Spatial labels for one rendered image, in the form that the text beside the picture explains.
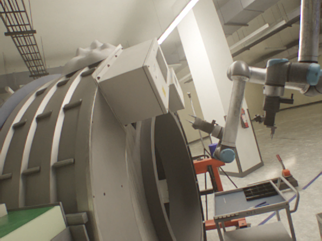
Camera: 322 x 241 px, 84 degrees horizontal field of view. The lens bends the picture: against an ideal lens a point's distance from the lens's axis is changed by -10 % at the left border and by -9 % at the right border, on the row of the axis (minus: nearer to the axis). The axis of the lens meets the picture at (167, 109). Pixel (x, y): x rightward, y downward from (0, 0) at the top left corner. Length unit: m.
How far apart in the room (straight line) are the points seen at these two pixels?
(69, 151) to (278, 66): 0.86
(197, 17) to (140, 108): 4.07
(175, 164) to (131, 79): 1.02
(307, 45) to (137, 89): 0.82
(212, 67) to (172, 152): 2.97
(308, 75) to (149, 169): 0.73
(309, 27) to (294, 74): 0.26
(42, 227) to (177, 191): 1.15
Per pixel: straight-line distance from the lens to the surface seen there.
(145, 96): 0.60
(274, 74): 0.97
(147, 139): 0.77
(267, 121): 1.00
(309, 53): 1.10
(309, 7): 1.14
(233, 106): 1.26
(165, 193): 1.57
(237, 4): 5.35
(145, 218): 0.71
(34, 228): 0.46
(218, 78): 4.21
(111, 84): 0.60
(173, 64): 7.04
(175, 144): 1.45
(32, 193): 0.64
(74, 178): 0.53
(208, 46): 4.36
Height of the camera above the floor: 1.45
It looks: 4 degrees up
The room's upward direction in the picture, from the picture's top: 15 degrees counter-clockwise
